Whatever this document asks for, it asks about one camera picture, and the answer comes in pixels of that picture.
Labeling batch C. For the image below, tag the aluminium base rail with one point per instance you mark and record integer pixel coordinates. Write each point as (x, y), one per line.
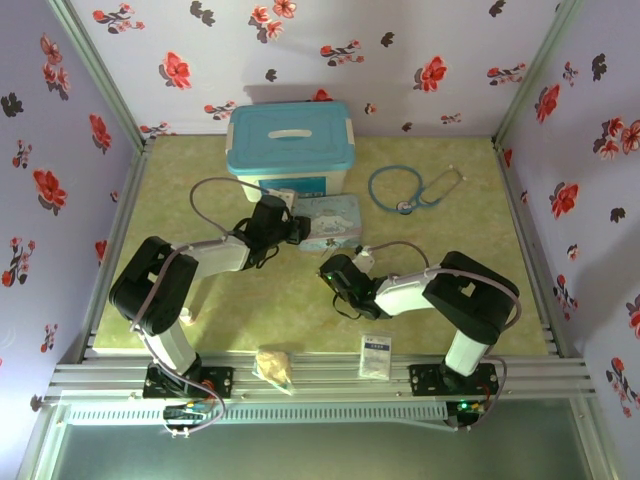
(330, 377)

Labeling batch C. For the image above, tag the blue stethoscope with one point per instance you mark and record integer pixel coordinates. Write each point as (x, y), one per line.
(385, 172)

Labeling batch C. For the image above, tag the bag of cotton balls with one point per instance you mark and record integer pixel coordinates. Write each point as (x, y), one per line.
(274, 367)

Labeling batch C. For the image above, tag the blue lidded storage box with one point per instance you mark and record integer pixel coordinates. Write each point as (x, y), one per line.
(290, 135)

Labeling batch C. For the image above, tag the aluminium frame post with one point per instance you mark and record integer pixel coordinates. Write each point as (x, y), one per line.
(100, 75)
(535, 75)

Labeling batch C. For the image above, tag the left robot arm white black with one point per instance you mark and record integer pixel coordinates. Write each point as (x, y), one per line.
(220, 255)

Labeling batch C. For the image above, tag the small white blue packet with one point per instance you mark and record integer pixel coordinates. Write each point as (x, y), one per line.
(375, 355)

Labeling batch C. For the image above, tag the light blue cartoon tin box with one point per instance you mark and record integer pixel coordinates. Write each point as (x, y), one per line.
(332, 217)

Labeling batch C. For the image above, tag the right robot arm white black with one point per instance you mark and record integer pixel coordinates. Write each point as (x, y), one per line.
(405, 295)

